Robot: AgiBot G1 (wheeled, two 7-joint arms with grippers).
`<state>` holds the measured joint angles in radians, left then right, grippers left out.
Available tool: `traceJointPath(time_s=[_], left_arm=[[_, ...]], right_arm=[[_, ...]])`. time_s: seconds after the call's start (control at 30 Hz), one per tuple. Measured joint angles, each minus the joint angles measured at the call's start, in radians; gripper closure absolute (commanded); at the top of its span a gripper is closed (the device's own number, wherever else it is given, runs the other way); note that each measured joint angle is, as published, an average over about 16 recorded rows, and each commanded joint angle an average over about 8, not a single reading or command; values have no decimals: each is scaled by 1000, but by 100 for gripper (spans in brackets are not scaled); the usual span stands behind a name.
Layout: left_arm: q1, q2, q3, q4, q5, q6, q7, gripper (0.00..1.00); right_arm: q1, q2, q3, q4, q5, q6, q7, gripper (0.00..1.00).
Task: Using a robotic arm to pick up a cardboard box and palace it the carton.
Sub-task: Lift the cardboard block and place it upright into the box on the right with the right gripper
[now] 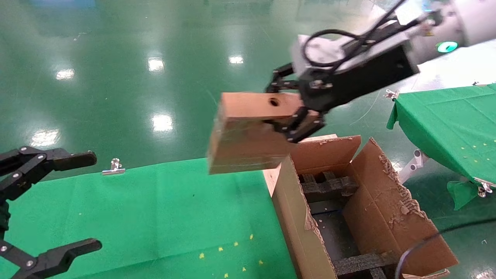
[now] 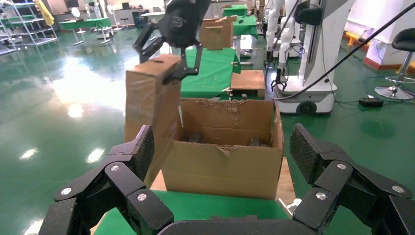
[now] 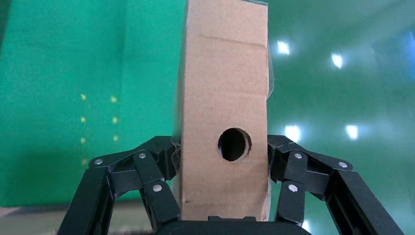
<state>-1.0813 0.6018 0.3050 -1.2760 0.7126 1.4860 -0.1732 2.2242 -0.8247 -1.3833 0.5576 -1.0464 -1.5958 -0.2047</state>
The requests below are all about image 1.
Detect black notched foam insert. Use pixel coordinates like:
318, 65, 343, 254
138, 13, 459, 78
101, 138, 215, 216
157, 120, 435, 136
300, 170, 359, 203

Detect small brown cardboard box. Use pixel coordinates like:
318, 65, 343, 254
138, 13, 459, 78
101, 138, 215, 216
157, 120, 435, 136
207, 92, 305, 175

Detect black camera cable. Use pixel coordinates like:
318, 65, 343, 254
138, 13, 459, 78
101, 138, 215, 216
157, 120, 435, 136
301, 0, 432, 68

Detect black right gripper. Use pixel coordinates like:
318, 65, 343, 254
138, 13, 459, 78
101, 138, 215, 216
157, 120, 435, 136
263, 43, 421, 143

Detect thin black hanging cable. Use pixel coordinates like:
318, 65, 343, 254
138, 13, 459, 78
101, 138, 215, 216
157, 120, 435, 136
394, 220, 496, 279

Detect large green table cloth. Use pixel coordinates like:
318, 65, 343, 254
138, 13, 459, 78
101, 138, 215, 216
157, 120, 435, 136
0, 157, 299, 279

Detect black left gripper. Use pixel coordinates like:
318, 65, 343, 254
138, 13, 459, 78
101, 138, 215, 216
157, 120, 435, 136
0, 146, 102, 279

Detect white tubular table leg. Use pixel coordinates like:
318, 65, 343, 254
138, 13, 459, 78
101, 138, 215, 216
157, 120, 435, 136
397, 149, 429, 184

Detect large open brown carton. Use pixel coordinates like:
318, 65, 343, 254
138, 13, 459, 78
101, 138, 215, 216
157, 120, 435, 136
271, 135, 460, 279

